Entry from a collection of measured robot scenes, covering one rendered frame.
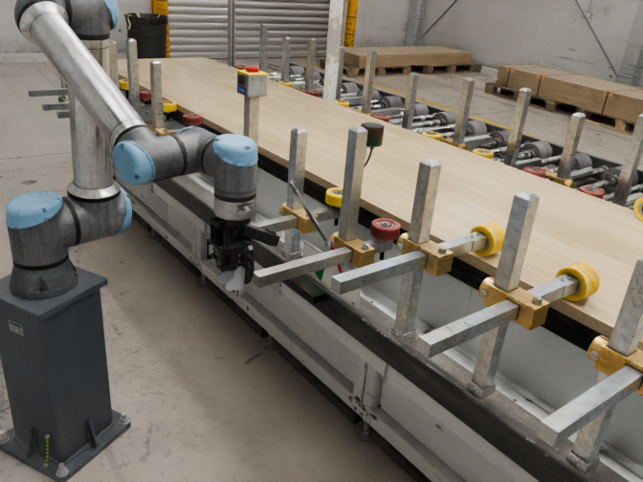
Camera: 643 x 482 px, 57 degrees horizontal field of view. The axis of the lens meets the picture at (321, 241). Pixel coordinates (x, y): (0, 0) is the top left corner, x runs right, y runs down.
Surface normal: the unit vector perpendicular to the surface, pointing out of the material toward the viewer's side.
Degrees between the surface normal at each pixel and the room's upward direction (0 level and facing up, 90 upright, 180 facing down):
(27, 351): 90
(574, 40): 90
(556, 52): 90
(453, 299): 90
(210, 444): 0
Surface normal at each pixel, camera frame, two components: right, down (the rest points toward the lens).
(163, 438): 0.07, -0.90
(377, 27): 0.54, 0.40
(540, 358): -0.80, 0.21
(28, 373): -0.45, 0.35
